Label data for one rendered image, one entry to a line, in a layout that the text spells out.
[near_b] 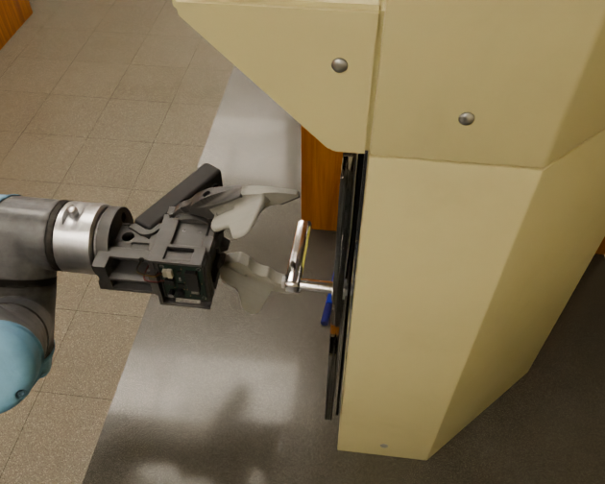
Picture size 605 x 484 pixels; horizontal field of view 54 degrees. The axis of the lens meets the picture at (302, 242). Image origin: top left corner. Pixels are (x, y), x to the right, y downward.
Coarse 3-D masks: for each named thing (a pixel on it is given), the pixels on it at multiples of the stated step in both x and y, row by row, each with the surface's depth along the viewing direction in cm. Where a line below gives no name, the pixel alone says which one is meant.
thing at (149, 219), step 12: (204, 168) 66; (216, 168) 66; (192, 180) 65; (204, 180) 65; (216, 180) 66; (168, 192) 63; (180, 192) 63; (192, 192) 64; (156, 204) 62; (168, 204) 62; (144, 216) 61; (156, 216) 61; (144, 228) 60
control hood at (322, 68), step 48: (192, 0) 32; (240, 0) 32; (288, 0) 31; (336, 0) 31; (384, 0) 32; (240, 48) 33; (288, 48) 33; (336, 48) 33; (288, 96) 35; (336, 96) 35; (336, 144) 38
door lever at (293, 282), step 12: (300, 228) 62; (300, 240) 60; (300, 252) 59; (288, 264) 59; (300, 264) 58; (288, 276) 57; (300, 276) 57; (288, 288) 57; (300, 288) 57; (312, 288) 57; (324, 288) 57
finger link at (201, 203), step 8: (240, 184) 57; (200, 192) 58; (208, 192) 58; (216, 192) 57; (224, 192) 57; (232, 192) 57; (240, 192) 56; (192, 200) 58; (200, 200) 57; (208, 200) 57; (216, 200) 57; (224, 200) 57; (232, 200) 56; (184, 208) 59; (192, 208) 58; (200, 208) 58; (208, 208) 58; (208, 216) 59
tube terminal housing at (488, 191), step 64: (448, 0) 30; (512, 0) 30; (576, 0) 29; (384, 64) 33; (448, 64) 33; (512, 64) 32; (576, 64) 32; (384, 128) 36; (448, 128) 36; (512, 128) 35; (576, 128) 36; (384, 192) 40; (448, 192) 39; (512, 192) 39; (576, 192) 45; (384, 256) 45; (448, 256) 44; (512, 256) 44; (576, 256) 57; (384, 320) 51; (448, 320) 50; (512, 320) 56; (384, 384) 60; (448, 384) 58; (512, 384) 78; (384, 448) 71
